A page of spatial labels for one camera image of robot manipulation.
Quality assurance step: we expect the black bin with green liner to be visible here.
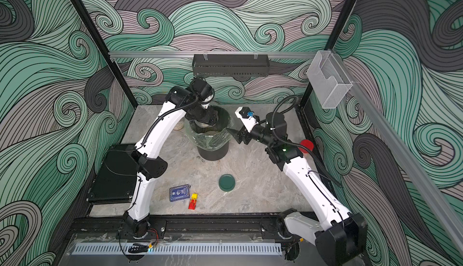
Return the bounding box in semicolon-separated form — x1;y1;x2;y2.
185;106;233;161

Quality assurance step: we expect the red-lidded oatmeal jar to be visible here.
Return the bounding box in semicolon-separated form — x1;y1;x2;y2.
300;140;314;154

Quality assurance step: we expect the green jar lid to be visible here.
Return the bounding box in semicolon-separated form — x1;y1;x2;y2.
218;174;236;192

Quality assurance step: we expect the glass oatmeal jar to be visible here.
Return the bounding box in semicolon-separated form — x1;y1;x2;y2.
190;120;217;133

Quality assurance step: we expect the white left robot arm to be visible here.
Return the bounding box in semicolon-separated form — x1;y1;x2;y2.
123;78;218;238

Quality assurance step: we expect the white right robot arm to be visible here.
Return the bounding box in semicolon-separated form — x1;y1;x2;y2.
228;107;368;266

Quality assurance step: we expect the green-lidded oatmeal jar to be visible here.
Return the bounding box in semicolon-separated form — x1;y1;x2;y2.
174;121;184;131

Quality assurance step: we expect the blue card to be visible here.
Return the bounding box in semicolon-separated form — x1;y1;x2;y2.
169;184;191;202

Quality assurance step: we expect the red yellow toy block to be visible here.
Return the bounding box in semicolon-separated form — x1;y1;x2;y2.
188;193;198;210

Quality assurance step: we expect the black flat tray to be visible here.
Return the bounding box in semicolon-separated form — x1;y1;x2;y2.
87;144;137;205

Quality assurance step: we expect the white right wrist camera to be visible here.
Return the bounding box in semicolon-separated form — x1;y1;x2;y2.
235;106;259;133

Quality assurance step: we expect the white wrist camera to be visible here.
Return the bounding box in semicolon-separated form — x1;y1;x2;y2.
235;106;259;133
197;77;215;109

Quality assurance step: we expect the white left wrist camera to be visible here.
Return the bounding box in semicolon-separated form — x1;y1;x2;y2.
197;77;215;109

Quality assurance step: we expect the black wall shelf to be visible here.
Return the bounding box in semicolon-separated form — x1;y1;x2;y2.
192;55;270;78

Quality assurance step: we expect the clear acrylic wall holder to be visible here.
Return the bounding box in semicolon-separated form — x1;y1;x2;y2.
307;50;352;109

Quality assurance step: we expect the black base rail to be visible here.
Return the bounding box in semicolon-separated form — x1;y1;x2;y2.
71;213;298;241

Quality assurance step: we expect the aluminium wall rail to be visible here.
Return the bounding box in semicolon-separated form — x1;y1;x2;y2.
109;50;317;60

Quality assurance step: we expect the black corner frame post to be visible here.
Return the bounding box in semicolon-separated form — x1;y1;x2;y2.
70;0;138;109

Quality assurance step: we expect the white slotted cable duct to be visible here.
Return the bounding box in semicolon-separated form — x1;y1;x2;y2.
71;242;283;256

